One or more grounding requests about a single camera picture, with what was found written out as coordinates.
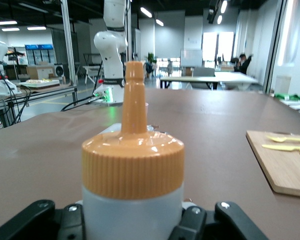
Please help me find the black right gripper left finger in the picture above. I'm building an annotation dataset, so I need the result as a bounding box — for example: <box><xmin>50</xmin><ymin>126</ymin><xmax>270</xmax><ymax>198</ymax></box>
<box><xmin>0</xmin><ymin>199</ymin><xmax>87</xmax><ymax>240</ymax></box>

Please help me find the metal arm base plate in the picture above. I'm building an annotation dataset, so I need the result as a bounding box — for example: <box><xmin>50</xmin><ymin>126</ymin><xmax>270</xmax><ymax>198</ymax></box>
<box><xmin>89</xmin><ymin>98</ymin><xmax>125</xmax><ymax>106</ymax></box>

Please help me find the yellow plastic knife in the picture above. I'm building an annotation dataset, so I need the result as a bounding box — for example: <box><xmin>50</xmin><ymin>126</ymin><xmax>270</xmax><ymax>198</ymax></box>
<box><xmin>261</xmin><ymin>143</ymin><xmax>300</xmax><ymax>152</ymax></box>

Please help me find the seated person in black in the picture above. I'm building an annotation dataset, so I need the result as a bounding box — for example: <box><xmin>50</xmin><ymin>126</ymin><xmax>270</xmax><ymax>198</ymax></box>
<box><xmin>234</xmin><ymin>53</ymin><xmax>253</xmax><ymax>75</ymax></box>

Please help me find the green bag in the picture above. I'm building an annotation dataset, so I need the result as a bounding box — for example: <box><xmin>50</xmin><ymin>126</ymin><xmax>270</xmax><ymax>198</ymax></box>
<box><xmin>274</xmin><ymin>92</ymin><xmax>300</xmax><ymax>102</ymax></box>

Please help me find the glass door display fridge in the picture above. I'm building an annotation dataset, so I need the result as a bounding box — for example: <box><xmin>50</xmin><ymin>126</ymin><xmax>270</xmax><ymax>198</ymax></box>
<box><xmin>24</xmin><ymin>44</ymin><xmax>57</xmax><ymax>66</ymax></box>

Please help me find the wooden cutting board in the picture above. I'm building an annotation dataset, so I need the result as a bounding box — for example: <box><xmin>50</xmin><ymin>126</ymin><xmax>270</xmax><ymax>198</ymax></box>
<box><xmin>245</xmin><ymin>129</ymin><xmax>300</xmax><ymax>200</ymax></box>

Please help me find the long white office table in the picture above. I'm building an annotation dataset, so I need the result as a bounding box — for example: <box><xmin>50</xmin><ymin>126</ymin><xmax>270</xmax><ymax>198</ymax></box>
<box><xmin>159</xmin><ymin>71</ymin><xmax>260</xmax><ymax>90</ymax></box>

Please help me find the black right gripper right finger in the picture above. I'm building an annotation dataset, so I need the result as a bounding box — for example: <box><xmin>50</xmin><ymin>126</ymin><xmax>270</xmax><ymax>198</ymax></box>
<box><xmin>168</xmin><ymin>201</ymin><xmax>270</xmax><ymax>240</ymax></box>

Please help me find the white whiteboard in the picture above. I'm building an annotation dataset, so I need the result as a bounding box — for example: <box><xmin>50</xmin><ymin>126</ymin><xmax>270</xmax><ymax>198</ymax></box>
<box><xmin>180</xmin><ymin>48</ymin><xmax>204</xmax><ymax>68</ymax></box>

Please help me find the aluminium frame post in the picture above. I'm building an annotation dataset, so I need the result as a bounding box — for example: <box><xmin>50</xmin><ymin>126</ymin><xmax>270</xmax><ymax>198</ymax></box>
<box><xmin>60</xmin><ymin>0</ymin><xmax>79</xmax><ymax>106</ymax></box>

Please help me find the squeeze bottle with orange cap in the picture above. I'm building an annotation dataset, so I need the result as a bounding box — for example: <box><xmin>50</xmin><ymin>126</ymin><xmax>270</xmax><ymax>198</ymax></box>
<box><xmin>81</xmin><ymin>61</ymin><xmax>185</xmax><ymax>240</ymax></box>

